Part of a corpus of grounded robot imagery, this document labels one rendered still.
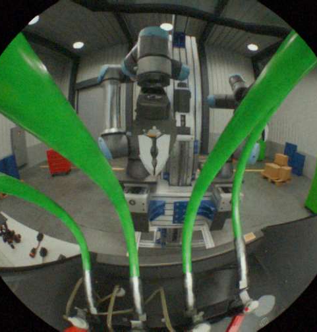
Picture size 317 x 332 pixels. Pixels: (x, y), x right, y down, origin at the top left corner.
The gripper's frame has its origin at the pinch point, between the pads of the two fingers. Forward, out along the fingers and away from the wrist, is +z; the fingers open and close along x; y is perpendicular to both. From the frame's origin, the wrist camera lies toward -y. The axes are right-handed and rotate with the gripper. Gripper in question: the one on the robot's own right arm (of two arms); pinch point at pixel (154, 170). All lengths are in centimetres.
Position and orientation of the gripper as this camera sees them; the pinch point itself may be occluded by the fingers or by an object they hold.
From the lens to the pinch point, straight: 28.1
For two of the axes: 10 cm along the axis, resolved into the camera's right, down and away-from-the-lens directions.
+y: -0.8, -3.1, 9.5
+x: -10.0, 0.3, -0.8
